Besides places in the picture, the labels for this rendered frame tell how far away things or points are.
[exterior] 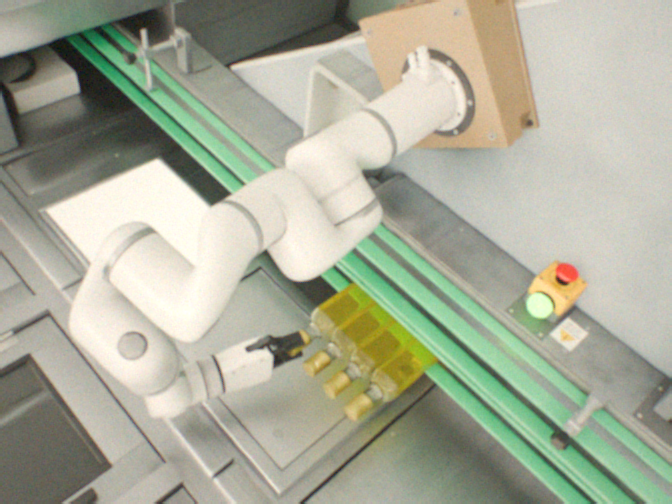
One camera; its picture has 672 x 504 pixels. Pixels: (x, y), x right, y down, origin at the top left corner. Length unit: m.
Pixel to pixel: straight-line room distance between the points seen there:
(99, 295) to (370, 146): 0.43
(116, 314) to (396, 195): 0.68
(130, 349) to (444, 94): 0.61
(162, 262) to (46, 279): 0.83
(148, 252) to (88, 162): 1.08
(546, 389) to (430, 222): 0.39
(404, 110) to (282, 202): 0.28
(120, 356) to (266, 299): 0.67
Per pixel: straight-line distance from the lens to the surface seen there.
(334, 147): 0.96
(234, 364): 1.22
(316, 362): 1.27
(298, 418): 1.37
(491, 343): 1.23
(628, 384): 1.26
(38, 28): 1.81
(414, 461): 1.41
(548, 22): 1.11
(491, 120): 1.10
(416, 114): 1.05
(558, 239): 1.26
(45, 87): 2.05
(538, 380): 1.22
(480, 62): 1.07
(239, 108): 1.69
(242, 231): 0.82
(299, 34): 2.36
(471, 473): 1.43
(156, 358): 0.89
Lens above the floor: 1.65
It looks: 31 degrees down
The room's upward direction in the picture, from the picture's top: 123 degrees counter-clockwise
